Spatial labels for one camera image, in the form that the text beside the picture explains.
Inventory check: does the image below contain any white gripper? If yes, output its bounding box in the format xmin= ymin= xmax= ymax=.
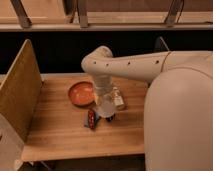
xmin=93 ymin=75 xmax=112 ymax=105

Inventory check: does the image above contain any white ceramic cup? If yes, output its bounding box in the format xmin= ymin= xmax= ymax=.
xmin=97 ymin=94 xmax=116 ymax=118

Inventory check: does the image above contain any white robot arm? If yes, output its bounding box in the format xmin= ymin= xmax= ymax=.
xmin=81 ymin=46 xmax=213 ymax=171

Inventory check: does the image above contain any black striped eraser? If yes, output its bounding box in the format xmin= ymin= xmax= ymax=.
xmin=106 ymin=113 xmax=115 ymax=122

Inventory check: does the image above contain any orange bowl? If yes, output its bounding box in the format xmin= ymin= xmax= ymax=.
xmin=68 ymin=81 xmax=94 ymax=106

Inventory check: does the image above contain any white rectangular box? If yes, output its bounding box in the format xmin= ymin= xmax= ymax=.
xmin=113 ymin=87 xmax=125 ymax=110

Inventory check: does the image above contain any left wooden side panel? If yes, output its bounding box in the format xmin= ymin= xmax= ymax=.
xmin=0 ymin=39 xmax=42 ymax=141

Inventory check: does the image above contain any dark right side panel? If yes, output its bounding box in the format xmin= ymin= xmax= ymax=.
xmin=154 ymin=37 xmax=169 ymax=52

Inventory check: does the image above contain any wooden shelf frame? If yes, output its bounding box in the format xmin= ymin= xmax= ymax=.
xmin=0 ymin=0 xmax=213 ymax=32

